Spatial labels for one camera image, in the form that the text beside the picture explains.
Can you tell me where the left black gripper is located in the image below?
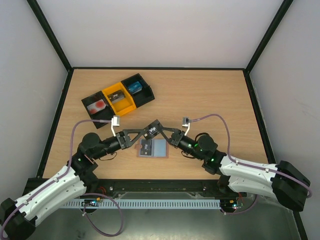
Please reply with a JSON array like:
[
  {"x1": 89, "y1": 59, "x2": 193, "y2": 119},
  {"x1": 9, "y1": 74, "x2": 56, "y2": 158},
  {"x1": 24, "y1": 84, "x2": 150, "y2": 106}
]
[{"x1": 92, "y1": 129, "x2": 145, "y2": 160}]

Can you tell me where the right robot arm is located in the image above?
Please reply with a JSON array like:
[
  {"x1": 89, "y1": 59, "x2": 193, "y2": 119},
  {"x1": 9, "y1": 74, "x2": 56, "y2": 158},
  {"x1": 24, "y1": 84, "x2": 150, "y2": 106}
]
[{"x1": 159, "y1": 125, "x2": 311, "y2": 212}]

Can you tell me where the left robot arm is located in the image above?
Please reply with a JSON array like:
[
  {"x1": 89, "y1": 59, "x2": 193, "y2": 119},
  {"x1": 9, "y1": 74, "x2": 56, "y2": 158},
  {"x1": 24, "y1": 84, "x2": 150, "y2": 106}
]
[{"x1": 0, "y1": 129, "x2": 145, "y2": 240}]

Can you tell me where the black VIP card stack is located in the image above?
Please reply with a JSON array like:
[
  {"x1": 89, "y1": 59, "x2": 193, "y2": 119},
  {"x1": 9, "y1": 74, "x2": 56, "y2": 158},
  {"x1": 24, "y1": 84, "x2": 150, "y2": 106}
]
[{"x1": 107, "y1": 90, "x2": 125, "y2": 104}]

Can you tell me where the white red card stack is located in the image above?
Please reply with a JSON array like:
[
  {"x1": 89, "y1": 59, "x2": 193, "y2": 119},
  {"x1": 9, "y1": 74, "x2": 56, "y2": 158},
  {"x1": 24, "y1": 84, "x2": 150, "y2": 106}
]
[{"x1": 86, "y1": 99, "x2": 107, "y2": 115}]

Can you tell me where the blue card stack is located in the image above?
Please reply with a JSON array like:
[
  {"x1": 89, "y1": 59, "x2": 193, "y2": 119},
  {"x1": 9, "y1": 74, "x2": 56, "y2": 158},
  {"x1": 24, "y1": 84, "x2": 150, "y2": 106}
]
[{"x1": 127, "y1": 81, "x2": 143, "y2": 95}]

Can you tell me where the yellow middle bin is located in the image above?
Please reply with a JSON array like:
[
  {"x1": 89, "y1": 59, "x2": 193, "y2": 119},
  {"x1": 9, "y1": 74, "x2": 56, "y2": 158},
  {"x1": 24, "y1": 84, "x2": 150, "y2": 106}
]
[{"x1": 102, "y1": 82, "x2": 137, "y2": 117}]

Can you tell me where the left black bin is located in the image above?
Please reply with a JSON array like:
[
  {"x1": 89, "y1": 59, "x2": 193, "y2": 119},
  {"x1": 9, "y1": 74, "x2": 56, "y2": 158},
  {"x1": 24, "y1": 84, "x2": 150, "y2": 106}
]
[{"x1": 81, "y1": 91, "x2": 115, "y2": 120}]

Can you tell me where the black bin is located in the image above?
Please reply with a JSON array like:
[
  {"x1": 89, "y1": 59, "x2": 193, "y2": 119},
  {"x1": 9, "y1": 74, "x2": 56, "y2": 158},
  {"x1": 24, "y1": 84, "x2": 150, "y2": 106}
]
[
  {"x1": 81, "y1": 91, "x2": 115, "y2": 120},
  {"x1": 121, "y1": 73, "x2": 155, "y2": 108}
]

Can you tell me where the right black bin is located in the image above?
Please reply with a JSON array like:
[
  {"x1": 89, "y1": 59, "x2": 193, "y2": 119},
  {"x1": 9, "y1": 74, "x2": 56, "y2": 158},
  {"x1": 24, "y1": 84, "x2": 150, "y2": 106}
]
[{"x1": 121, "y1": 73, "x2": 155, "y2": 108}]

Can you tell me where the grey metal front plate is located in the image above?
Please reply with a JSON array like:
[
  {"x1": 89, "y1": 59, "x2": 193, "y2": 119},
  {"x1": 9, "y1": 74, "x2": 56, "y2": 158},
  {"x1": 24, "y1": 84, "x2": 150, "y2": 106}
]
[{"x1": 30, "y1": 199, "x2": 301, "y2": 240}]

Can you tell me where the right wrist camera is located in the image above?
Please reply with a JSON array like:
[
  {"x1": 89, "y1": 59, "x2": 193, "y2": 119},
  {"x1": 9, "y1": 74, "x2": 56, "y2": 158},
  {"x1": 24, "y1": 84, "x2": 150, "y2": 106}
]
[{"x1": 182, "y1": 117, "x2": 191, "y2": 136}]

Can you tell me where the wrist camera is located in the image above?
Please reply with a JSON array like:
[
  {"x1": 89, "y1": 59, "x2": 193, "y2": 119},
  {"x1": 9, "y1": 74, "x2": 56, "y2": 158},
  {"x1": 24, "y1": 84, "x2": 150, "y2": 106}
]
[
  {"x1": 110, "y1": 115, "x2": 120, "y2": 137},
  {"x1": 182, "y1": 117, "x2": 191, "y2": 136}
]

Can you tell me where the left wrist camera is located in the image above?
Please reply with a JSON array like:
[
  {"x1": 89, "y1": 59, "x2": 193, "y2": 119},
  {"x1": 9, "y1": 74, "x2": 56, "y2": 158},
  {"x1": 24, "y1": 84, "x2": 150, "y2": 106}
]
[{"x1": 110, "y1": 115, "x2": 120, "y2": 137}]

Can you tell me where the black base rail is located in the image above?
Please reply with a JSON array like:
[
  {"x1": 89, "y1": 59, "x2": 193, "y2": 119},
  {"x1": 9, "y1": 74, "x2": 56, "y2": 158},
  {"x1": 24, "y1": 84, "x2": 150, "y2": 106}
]
[{"x1": 24, "y1": 177, "x2": 292, "y2": 201}]

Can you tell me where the light blue cable duct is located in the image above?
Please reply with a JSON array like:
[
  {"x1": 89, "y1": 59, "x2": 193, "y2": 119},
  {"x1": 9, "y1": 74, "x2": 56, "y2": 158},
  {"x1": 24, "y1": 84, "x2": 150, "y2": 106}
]
[{"x1": 62, "y1": 199, "x2": 221, "y2": 210}]

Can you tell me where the black enclosure frame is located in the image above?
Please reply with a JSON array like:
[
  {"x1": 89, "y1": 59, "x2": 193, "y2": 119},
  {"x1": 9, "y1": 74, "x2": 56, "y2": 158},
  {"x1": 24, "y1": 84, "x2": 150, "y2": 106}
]
[{"x1": 4, "y1": 0, "x2": 310, "y2": 240}]

